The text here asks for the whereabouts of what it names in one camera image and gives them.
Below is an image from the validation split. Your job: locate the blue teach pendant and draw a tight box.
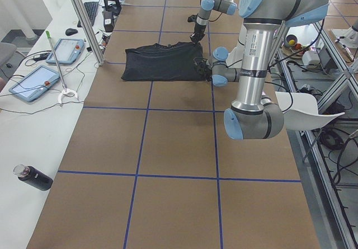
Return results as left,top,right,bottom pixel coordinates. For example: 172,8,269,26
8,65,60,102
51,38,84,65

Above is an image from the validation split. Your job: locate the fruit bowl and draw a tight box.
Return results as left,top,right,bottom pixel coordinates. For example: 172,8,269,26
281,34,306,59

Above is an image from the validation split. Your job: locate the black water bottle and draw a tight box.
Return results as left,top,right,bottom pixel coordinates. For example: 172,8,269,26
13,164,53,191

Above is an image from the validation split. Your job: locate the far blue teach pendant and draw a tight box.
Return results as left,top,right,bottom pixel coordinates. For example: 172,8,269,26
51,38,84,65

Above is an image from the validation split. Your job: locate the black keyboard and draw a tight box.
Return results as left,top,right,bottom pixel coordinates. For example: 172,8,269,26
84,1,99,26

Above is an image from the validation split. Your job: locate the black computer mouse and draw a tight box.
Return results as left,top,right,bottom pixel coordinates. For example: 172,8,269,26
65,28,78,36

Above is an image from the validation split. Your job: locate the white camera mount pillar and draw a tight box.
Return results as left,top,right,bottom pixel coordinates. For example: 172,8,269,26
224,25,247,71

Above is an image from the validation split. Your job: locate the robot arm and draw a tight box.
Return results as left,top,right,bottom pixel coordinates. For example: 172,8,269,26
190,0,329,139
187,0,238,44

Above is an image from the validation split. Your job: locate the aluminium frame post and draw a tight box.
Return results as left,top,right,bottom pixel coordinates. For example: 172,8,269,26
71,0,104,66

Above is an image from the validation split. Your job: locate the white plastic chair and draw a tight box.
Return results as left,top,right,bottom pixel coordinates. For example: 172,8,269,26
284,92,345,131

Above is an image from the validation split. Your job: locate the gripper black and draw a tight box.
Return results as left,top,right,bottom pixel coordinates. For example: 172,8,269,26
193,58,212,81
190,23,206,44

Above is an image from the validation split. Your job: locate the near blue teach pendant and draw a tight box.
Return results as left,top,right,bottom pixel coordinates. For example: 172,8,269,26
8,65,60,102

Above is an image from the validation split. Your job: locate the black t-shirt with logo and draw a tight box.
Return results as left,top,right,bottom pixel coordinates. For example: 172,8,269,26
121,42,205,81

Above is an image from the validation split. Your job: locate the green handled reacher stick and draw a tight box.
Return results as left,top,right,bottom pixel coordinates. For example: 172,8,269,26
45,30,78,105

